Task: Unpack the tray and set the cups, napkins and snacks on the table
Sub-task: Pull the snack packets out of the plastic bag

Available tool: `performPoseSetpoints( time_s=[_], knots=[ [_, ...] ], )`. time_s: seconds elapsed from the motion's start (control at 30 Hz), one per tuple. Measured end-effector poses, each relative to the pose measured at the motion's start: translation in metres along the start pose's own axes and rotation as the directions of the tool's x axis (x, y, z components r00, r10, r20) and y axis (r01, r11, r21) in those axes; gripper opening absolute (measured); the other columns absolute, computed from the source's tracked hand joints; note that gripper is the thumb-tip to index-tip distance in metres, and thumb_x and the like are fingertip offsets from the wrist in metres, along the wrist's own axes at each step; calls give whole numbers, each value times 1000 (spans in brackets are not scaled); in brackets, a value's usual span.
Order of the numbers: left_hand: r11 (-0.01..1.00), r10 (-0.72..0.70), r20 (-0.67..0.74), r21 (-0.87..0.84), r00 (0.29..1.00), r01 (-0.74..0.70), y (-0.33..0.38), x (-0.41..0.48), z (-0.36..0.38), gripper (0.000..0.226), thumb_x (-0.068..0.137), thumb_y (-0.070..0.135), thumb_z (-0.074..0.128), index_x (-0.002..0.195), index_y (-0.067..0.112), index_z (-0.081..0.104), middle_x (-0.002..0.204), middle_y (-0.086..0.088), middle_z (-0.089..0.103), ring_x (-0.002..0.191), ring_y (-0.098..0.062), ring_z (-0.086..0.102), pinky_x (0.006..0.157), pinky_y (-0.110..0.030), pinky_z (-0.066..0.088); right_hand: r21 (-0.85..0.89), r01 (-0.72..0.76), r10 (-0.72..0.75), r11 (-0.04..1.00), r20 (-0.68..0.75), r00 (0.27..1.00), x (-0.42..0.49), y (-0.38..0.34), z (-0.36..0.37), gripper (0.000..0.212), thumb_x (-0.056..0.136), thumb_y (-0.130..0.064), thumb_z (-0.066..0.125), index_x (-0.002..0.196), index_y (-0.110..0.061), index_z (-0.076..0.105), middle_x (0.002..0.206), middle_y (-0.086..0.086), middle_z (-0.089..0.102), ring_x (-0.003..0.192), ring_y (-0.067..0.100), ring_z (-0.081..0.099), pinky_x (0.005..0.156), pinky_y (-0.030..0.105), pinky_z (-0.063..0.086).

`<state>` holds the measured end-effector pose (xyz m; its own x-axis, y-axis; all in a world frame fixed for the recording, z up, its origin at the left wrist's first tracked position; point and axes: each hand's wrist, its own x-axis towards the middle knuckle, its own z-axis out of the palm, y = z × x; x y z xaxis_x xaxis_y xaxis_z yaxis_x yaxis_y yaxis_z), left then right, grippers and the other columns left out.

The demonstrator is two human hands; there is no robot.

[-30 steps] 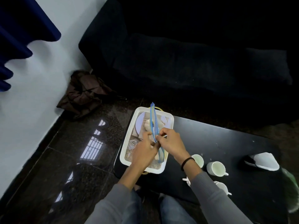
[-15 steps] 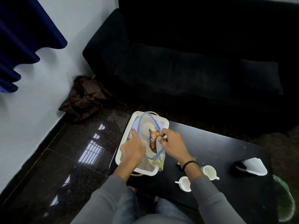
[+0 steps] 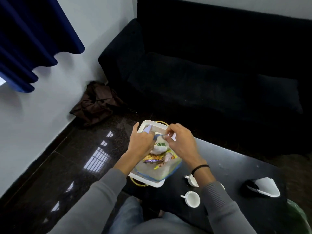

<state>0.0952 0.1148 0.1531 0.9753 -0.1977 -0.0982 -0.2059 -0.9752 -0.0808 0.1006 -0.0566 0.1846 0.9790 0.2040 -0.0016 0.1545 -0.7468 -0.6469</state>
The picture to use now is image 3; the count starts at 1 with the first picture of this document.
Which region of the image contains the person's right hand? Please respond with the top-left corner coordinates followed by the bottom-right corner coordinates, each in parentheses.
top-left (163, 123), bottom-right (208, 172)

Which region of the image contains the person's left hand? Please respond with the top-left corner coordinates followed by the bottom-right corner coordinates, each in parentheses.
top-left (126, 122), bottom-right (156, 166)

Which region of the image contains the yellow snack packet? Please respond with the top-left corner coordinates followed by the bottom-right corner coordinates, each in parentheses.
top-left (142, 153), bottom-right (177, 168)

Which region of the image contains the green snack packet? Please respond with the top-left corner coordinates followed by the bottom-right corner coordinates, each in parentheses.
top-left (150, 143), bottom-right (171, 155)

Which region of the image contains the clear zip bag blue strip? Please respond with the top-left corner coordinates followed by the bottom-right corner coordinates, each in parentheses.
top-left (135, 130), bottom-right (183, 182)

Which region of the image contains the white tray with gold handles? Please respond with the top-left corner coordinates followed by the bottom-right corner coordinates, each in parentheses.
top-left (128, 120), bottom-right (182, 188)

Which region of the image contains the white paper napkin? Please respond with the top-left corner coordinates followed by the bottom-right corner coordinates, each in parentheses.
top-left (253, 177), bottom-right (281, 198)

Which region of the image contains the person's left forearm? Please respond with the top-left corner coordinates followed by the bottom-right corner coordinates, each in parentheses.
top-left (47, 153), bottom-right (137, 234)

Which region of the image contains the person's right forearm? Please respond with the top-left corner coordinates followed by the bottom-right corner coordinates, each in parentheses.
top-left (191, 165), bottom-right (258, 234)

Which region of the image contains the person's right leg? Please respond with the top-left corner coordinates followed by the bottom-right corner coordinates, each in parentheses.
top-left (131, 212), bottom-right (208, 234)

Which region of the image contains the black wrist band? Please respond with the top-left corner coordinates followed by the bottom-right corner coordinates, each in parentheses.
top-left (191, 164), bottom-right (210, 176)

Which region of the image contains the black table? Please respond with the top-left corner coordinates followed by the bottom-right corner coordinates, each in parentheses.
top-left (122, 137), bottom-right (300, 234)

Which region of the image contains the brown cloth bag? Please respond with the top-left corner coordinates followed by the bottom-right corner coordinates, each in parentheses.
top-left (69, 81), bottom-right (127, 127)

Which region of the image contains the black round holder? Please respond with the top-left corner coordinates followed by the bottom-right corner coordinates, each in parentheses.
top-left (240, 179), bottom-right (263, 198)

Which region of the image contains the black sofa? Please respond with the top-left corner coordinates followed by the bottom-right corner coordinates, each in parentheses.
top-left (98, 0), bottom-right (312, 154)

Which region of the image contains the green waste bin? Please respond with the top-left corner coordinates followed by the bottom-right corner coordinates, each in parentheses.
top-left (286, 199), bottom-right (312, 234)

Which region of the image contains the blue curtain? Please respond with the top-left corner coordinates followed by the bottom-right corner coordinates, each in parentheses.
top-left (0, 0), bottom-right (85, 93)

